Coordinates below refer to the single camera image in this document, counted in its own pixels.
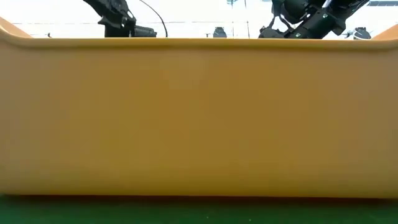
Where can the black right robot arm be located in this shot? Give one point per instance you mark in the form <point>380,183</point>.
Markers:
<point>317,20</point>

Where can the green table mat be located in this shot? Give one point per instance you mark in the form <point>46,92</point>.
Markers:
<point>199,213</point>

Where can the dark round background object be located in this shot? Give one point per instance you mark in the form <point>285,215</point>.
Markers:
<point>219,32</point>
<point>360,33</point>

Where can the orange plastic bin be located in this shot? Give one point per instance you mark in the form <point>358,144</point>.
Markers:
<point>199,118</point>

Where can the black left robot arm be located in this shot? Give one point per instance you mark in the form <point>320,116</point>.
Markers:
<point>113,17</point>

